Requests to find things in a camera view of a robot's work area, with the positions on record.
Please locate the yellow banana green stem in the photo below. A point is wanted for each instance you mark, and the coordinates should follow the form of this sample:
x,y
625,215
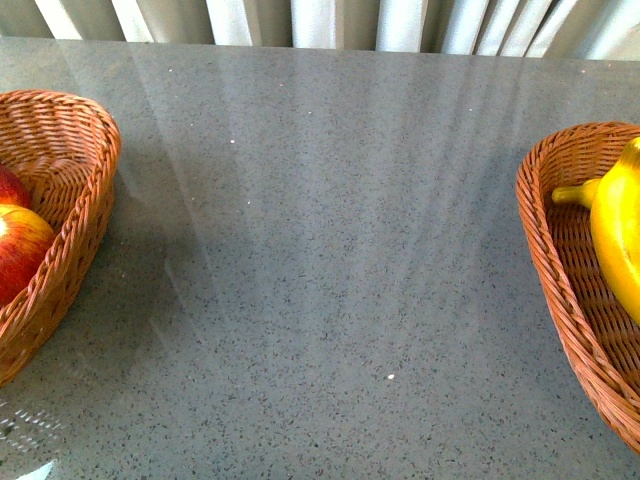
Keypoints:
x,y
614,221

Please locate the left brown wicker basket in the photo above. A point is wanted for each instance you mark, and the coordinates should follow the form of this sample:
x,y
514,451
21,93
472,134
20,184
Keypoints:
x,y
66,149

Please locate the brown wicker basket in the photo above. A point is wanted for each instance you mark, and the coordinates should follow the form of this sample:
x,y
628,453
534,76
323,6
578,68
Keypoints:
x,y
66,149
600,340

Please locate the right brown wicker basket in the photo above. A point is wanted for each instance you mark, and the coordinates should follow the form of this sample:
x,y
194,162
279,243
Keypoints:
x,y
600,340

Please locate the red yellow apple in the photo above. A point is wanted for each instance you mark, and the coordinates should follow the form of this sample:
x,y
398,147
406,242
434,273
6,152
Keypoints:
x,y
25,239

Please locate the white pleated curtain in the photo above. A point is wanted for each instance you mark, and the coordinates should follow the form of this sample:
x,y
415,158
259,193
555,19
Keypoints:
x,y
595,30

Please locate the yellow banana brown tip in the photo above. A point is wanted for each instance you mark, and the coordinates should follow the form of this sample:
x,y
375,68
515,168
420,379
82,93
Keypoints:
x,y
582,195

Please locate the dark red apple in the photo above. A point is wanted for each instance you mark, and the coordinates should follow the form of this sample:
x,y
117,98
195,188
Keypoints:
x,y
13,190

